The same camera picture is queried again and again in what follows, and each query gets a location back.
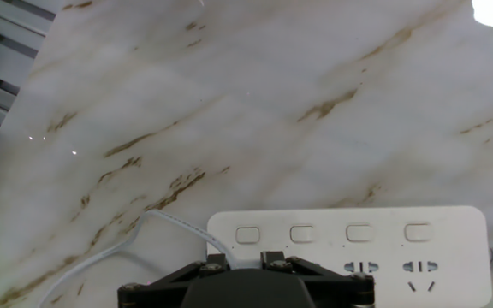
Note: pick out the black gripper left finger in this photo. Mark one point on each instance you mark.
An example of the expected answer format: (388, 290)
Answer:
(156, 291)

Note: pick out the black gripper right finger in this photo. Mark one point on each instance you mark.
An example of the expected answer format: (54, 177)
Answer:
(340, 293)

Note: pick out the white power strip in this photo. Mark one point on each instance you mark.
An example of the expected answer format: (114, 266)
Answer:
(443, 252)

